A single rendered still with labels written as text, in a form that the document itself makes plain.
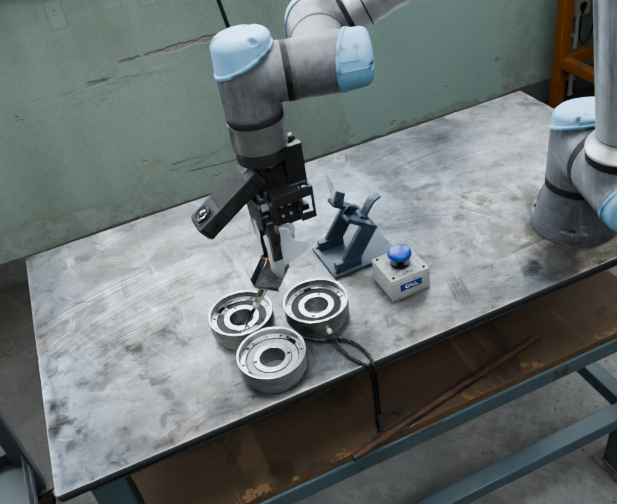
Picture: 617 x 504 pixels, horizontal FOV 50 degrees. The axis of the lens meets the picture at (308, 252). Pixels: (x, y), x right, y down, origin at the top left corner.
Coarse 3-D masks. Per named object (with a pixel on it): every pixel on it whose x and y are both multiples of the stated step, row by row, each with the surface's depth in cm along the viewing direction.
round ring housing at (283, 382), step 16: (256, 336) 102; (272, 336) 102; (288, 336) 102; (240, 352) 99; (256, 352) 100; (272, 352) 101; (288, 352) 99; (304, 352) 97; (240, 368) 96; (256, 368) 98; (272, 368) 97; (304, 368) 97; (256, 384) 95; (272, 384) 95; (288, 384) 95
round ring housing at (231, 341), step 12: (228, 300) 110; (240, 300) 110; (264, 300) 109; (216, 312) 108; (228, 312) 108; (240, 312) 108; (216, 324) 106; (228, 324) 106; (252, 324) 105; (264, 324) 103; (216, 336) 104; (228, 336) 102; (240, 336) 102; (228, 348) 105
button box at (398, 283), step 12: (372, 264) 112; (384, 264) 110; (396, 264) 109; (408, 264) 108; (420, 264) 108; (384, 276) 108; (396, 276) 107; (408, 276) 107; (420, 276) 108; (384, 288) 110; (396, 288) 107; (408, 288) 108; (420, 288) 109; (396, 300) 109
